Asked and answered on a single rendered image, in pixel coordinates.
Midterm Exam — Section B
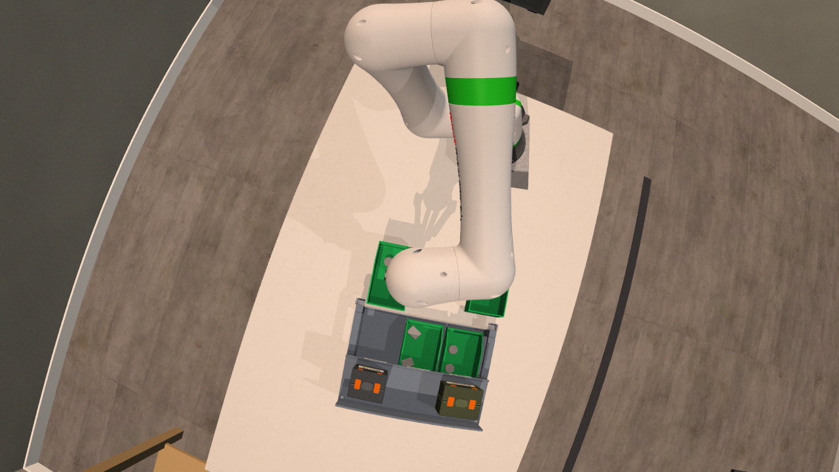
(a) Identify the grey storage shelf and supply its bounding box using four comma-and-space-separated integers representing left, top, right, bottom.
335, 298, 499, 431

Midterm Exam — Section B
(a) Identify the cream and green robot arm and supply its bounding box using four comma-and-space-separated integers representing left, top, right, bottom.
344, 0, 530, 308

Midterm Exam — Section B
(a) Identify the green open-front bin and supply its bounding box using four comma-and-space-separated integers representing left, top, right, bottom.
464, 289, 509, 317
399, 319, 444, 371
437, 328, 483, 378
366, 242, 411, 311

